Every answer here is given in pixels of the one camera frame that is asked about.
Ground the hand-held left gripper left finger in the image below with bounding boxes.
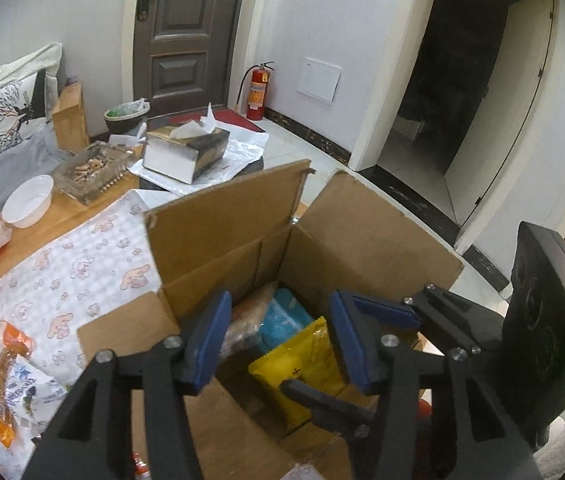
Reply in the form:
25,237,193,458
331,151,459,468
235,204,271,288
21,290,234,480

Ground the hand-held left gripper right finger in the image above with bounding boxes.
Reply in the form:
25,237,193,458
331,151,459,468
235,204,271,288
329,289,545,480

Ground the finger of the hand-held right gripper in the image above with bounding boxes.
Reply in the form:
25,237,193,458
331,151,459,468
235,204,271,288
281,380,378,441
349,284,505,356

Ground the yellow snack packet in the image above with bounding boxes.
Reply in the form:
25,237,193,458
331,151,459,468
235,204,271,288
248,316,347,433

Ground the brown cardboard box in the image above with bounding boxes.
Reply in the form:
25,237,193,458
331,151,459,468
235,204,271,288
76,159,464,480

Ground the orange snack packet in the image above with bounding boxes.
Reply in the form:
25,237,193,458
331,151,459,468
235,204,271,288
0,320,38,450

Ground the clear brown snack packet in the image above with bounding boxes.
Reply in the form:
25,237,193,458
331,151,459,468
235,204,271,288
220,282,279,361

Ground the light blue snack packet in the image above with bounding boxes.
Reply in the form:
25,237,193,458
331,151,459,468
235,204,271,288
261,296,314,351

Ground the cartoon print tablecloth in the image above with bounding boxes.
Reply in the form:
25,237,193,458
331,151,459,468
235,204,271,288
0,187,193,480

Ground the tissue box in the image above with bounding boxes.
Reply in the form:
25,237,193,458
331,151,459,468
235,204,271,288
141,102,232,183

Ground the white blue snack packet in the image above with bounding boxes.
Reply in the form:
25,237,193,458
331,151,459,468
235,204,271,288
2,357,70,428

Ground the white plastic sheet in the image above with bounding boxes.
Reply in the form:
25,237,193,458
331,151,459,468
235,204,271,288
127,130,269,196

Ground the white open door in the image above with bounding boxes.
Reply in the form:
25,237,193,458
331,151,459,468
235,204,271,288
445,0,555,221

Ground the glass ashtray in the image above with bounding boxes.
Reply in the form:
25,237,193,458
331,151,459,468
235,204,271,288
52,141,130,206

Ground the red doormat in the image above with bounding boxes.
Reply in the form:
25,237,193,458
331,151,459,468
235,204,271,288
170,106,269,135

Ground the white bowl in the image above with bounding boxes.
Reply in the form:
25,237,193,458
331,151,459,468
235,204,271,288
1,175,54,226

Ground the lined trash bin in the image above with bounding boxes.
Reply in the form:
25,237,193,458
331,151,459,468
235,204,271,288
104,99,150,136

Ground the red fire extinguisher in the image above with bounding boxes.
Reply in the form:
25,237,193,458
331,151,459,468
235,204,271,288
239,61,276,122

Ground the grey cloth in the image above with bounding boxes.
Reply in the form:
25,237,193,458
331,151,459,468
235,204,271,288
0,122,76,211

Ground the wooden sofa armrest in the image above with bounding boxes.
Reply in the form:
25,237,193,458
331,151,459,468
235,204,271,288
51,82,90,151

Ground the tree print pillow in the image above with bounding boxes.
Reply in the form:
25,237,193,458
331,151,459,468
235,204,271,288
0,72,58,156

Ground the dark brown door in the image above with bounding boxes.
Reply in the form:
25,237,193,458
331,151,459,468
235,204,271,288
132,0,253,116

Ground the white wall panel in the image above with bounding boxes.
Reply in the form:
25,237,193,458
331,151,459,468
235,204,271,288
296,57,342,106

